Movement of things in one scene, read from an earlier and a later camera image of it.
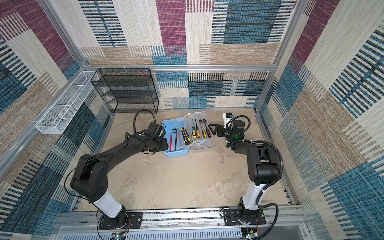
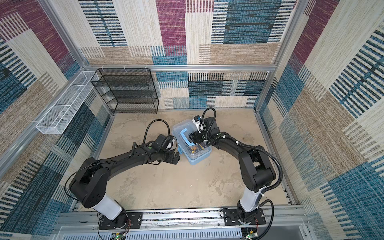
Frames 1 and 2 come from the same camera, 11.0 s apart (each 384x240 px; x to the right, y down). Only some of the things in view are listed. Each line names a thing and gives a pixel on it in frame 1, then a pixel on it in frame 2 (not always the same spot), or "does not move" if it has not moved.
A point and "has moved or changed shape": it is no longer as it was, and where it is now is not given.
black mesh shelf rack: (127, 90) does not move
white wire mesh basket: (55, 122) does not move
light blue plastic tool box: (174, 134) has moved or changed shape
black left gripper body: (161, 144) -> (169, 157)
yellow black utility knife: (186, 137) -> (196, 148)
